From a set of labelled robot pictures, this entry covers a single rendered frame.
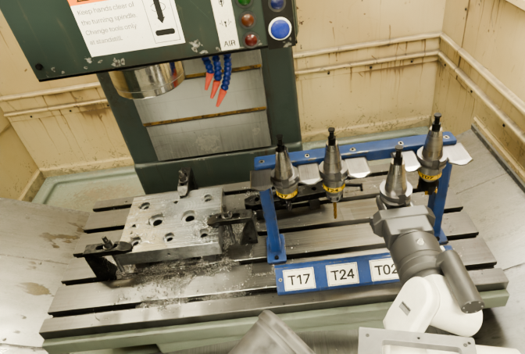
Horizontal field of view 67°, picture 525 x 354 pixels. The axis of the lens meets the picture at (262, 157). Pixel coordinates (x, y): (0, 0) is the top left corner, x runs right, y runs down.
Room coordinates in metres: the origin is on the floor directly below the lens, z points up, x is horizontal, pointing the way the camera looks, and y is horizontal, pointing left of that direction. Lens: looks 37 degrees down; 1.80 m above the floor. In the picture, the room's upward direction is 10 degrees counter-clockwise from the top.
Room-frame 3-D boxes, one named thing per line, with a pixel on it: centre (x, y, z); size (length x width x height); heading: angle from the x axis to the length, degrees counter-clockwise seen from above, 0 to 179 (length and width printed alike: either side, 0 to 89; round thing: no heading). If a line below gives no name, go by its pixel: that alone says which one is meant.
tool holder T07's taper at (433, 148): (0.67, -0.37, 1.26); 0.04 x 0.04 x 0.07
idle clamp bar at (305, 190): (0.91, -0.05, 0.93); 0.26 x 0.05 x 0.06; 91
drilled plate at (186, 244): (0.86, 0.29, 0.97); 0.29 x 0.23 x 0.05; 86
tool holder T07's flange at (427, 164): (0.67, -0.37, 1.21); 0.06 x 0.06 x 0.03
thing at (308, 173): (0.69, -0.10, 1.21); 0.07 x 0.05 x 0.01; 176
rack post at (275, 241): (0.75, 0.01, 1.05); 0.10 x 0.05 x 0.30; 176
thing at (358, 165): (0.68, -0.21, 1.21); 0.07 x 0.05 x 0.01; 176
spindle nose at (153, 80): (0.84, 0.22, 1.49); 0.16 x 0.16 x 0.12
